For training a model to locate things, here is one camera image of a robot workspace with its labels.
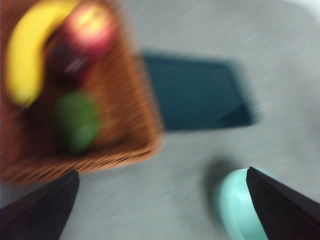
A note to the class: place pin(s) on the red yellow peach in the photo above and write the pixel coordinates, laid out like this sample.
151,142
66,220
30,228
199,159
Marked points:
91,28

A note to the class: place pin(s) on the dark purple plum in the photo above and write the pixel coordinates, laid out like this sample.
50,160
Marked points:
66,66

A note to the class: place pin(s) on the brown wicker basket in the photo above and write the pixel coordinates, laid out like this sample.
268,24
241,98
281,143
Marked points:
125,100

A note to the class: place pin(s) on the black rectangular tray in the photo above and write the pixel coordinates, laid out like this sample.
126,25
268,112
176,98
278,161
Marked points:
197,95

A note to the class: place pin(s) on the yellow banana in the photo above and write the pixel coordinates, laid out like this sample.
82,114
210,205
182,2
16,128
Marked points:
27,55

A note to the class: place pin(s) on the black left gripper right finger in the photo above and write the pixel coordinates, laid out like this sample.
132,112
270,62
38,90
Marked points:
287,210

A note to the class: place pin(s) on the green avocado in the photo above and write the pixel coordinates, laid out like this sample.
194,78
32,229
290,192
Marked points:
77,122

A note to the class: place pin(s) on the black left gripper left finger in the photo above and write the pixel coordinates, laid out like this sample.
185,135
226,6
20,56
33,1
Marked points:
42,210

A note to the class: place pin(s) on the teal ceramic bowl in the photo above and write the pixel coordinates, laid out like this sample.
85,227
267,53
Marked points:
235,200

